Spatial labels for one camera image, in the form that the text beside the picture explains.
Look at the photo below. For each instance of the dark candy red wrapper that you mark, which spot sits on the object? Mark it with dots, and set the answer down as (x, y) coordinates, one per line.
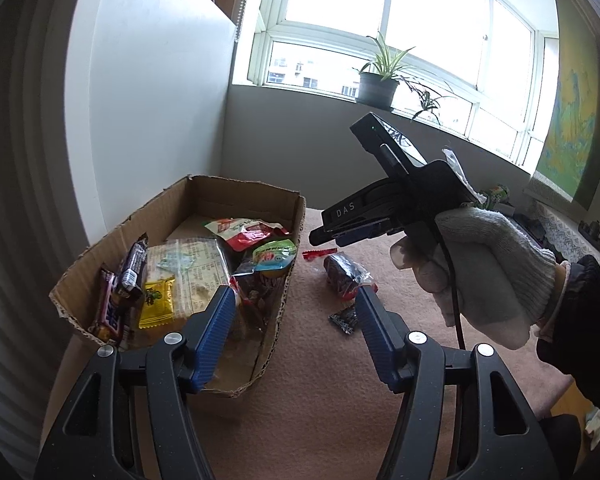
(257, 290)
(342, 270)

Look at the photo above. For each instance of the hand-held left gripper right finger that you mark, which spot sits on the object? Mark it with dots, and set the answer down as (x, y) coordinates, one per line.
(377, 340)

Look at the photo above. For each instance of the large brown chocolate bar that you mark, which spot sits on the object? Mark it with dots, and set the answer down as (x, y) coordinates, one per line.
(107, 310)

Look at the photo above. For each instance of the green and blue snack packet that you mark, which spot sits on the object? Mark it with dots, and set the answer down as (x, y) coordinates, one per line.
(275, 255)

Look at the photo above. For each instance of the potted spider plant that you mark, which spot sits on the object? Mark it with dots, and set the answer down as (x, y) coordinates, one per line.
(377, 90)

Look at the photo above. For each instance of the green can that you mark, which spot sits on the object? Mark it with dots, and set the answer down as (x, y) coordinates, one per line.
(496, 196)

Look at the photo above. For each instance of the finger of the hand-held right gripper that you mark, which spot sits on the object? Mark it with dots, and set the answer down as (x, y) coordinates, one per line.
(322, 235)
(362, 236)

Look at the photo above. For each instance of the patterned lace cloth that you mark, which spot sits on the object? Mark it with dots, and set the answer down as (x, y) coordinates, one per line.
(565, 235)

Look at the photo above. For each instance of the white cabinet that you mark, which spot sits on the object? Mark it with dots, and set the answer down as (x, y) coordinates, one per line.
(150, 85)

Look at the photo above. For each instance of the wall map poster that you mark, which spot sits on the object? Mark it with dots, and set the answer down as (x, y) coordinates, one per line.
(575, 110)

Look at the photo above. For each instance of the person's right hand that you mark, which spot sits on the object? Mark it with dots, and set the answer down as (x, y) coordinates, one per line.
(485, 260)

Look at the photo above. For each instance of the red and white snack packet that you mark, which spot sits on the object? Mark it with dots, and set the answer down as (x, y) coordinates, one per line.
(240, 230)

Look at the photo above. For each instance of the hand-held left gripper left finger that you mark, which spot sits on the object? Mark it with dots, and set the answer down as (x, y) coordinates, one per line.
(212, 340)

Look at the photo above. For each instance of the cardboard box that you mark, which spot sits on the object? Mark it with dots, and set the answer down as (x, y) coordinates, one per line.
(275, 330)

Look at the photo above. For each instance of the yellow snack packet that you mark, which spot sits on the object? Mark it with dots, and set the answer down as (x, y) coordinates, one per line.
(156, 305)

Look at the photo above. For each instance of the white framed window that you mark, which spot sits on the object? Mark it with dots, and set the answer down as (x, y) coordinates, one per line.
(430, 10)

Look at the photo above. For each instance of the small dark snack packet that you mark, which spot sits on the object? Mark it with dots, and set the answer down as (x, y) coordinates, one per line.
(345, 321)

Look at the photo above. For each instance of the clear cracker packet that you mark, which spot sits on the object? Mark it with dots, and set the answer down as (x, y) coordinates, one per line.
(200, 270)

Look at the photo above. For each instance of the person's right forearm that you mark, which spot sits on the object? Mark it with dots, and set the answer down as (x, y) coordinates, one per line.
(585, 320)

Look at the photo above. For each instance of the pink blanket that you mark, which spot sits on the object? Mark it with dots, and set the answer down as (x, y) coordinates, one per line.
(330, 410)

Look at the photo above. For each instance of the small brown chocolate bar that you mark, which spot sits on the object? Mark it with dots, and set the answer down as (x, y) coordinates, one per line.
(132, 265)

